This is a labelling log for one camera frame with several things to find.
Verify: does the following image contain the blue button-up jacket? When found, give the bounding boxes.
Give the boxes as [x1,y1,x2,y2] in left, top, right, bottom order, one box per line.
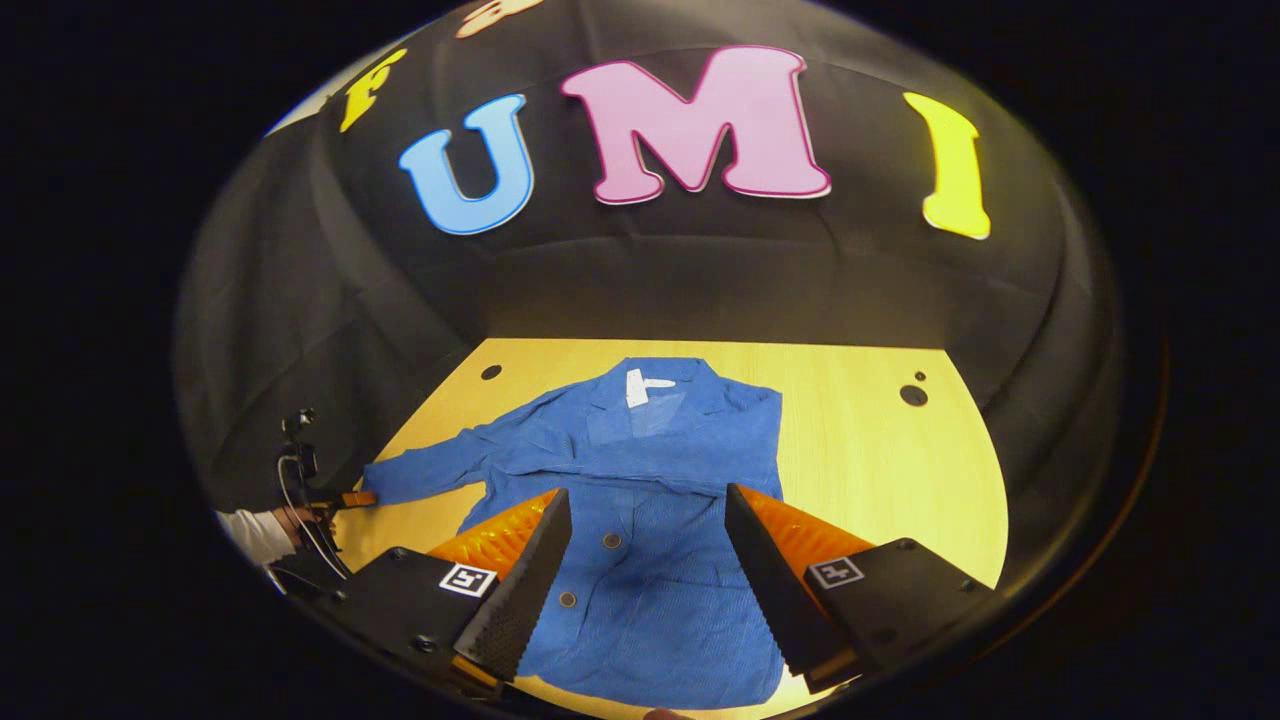
[360,357,786,711]

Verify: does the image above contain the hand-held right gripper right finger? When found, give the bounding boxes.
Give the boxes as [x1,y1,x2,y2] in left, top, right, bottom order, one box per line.
[724,483,1001,694]

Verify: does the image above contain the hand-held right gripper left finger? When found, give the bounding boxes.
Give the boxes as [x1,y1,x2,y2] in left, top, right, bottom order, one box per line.
[325,487,574,691]

